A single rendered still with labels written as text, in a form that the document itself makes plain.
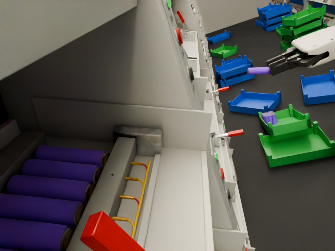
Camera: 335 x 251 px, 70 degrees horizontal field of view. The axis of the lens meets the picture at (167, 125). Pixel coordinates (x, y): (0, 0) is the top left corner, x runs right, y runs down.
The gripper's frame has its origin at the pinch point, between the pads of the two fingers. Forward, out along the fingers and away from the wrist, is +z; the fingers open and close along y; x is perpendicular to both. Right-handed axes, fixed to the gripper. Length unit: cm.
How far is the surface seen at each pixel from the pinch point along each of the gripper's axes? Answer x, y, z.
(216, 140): 6.4, 13.4, 19.8
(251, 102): 67, -106, 5
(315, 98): 68, -84, -30
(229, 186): 4.7, 30.4, 18.0
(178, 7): -20.9, -30.3, 19.3
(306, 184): 68, -21, -1
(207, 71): 4.5, -29.9, 19.1
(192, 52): -12.0, -0.5, 17.9
